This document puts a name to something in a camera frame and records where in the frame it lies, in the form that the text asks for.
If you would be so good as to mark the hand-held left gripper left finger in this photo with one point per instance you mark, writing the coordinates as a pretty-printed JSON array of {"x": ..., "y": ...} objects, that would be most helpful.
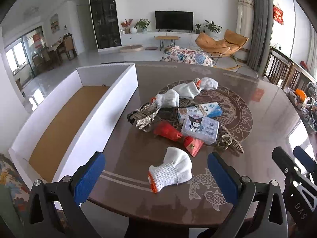
[{"x": 89, "y": 176}]

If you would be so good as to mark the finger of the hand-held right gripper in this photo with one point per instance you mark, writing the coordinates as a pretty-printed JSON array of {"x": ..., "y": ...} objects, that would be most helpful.
[
  {"x": 304, "y": 157},
  {"x": 287, "y": 163}
]

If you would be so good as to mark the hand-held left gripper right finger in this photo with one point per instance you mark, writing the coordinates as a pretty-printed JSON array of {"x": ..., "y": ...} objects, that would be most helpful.
[{"x": 223, "y": 178}]

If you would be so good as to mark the beaded hair claw clip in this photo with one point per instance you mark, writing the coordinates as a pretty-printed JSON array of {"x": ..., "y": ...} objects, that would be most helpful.
[{"x": 230, "y": 141}]

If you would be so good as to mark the red pouch with gold seal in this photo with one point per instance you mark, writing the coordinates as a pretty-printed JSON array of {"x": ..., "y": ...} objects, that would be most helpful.
[{"x": 194, "y": 146}]

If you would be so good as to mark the white knit work glove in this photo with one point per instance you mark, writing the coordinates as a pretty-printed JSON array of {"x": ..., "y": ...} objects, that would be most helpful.
[
  {"x": 171, "y": 168},
  {"x": 168, "y": 99},
  {"x": 184, "y": 89},
  {"x": 208, "y": 84}
]

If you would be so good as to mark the clear cartoon plastic case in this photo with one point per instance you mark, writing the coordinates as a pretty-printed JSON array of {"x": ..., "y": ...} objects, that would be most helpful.
[{"x": 200, "y": 129}]

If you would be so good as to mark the white cardboard box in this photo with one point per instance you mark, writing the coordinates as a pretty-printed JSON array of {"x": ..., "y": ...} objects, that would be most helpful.
[{"x": 62, "y": 119}]

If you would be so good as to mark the blue and white carton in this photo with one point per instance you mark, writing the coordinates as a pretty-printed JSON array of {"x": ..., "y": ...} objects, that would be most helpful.
[{"x": 214, "y": 110}]

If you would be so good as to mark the red cone pouch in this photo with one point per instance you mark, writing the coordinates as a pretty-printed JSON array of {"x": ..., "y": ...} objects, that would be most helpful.
[{"x": 166, "y": 130}]

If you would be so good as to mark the rhinestone bow hair clip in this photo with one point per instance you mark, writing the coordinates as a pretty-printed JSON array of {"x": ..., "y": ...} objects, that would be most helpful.
[{"x": 143, "y": 116}]

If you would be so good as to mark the pile of clutter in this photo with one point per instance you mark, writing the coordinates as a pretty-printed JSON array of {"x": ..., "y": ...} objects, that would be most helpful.
[{"x": 307, "y": 104}]

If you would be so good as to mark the floral chair cushion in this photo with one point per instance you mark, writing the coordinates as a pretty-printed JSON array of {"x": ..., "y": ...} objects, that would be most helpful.
[{"x": 12, "y": 178}]

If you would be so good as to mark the green cloth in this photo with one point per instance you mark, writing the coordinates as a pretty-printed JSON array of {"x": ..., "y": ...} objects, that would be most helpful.
[{"x": 5, "y": 210}]

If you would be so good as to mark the wooden slatted chair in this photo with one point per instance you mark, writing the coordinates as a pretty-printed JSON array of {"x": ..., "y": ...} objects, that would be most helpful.
[{"x": 279, "y": 67}]

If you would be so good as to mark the printed blanket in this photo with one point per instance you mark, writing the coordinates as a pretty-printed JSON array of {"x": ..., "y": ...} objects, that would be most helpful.
[{"x": 185, "y": 55}]

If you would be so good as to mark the dining table with chairs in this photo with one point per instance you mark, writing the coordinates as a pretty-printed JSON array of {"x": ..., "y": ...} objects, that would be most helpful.
[{"x": 59, "y": 48}]

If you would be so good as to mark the orange lounge chair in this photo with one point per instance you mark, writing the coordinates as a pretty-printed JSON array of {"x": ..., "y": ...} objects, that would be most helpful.
[{"x": 218, "y": 44}]

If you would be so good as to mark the round floor cushion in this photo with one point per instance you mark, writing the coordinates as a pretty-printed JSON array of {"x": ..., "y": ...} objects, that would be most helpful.
[{"x": 131, "y": 48}]

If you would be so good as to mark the grey curtain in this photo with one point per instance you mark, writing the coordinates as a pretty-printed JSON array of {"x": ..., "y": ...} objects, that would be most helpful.
[{"x": 258, "y": 24}]

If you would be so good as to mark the dark floor pad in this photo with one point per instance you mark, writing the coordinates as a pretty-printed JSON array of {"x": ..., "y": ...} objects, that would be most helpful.
[{"x": 151, "y": 48}]

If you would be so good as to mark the red door banner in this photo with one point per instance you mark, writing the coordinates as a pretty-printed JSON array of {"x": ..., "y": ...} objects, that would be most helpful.
[{"x": 37, "y": 39}]

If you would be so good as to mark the white television cabinet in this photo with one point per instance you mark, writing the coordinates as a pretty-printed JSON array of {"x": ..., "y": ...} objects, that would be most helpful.
[{"x": 138, "y": 38}]

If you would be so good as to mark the small wooden bench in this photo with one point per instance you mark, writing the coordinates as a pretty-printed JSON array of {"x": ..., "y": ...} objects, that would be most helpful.
[{"x": 167, "y": 37}]

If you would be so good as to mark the large leafy potted plant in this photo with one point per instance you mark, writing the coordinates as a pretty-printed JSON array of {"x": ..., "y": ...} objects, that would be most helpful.
[{"x": 212, "y": 26}]

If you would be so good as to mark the white round vase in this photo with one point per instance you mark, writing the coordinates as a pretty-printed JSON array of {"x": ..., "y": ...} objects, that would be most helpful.
[{"x": 133, "y": 30}]

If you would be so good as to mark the small potted plant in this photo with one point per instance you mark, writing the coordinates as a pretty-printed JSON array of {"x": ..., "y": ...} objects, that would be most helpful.
[{"x": 198, "y": 27}]

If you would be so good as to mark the covered standing air conditioner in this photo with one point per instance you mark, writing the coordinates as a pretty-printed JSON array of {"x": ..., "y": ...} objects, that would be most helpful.
[{"x": 244, "y": 14}]

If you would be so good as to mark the red flower arrangement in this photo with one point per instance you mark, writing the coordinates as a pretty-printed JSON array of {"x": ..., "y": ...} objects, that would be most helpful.
[{"x": 126, "y": 24}]

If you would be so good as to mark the green potted plant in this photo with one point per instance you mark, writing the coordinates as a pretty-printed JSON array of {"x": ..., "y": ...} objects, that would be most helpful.
[{"x": 142, "y": 24}]

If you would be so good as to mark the dark glass display cabinet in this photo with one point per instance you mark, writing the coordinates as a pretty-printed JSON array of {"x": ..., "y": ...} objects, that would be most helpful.
[{"x": 105, "y": 14}]

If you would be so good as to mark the black television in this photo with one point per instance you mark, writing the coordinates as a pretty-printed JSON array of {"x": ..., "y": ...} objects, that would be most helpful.
[{"x": 173, "y": 21}]

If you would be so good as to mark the red wall hanging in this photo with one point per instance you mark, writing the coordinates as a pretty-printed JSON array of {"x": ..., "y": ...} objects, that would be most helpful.
[{"x": 278, "y": 14}]

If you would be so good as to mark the framed wall painting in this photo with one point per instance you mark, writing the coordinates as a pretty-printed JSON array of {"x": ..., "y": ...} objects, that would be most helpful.
[{"x": 54, "y": 22}]

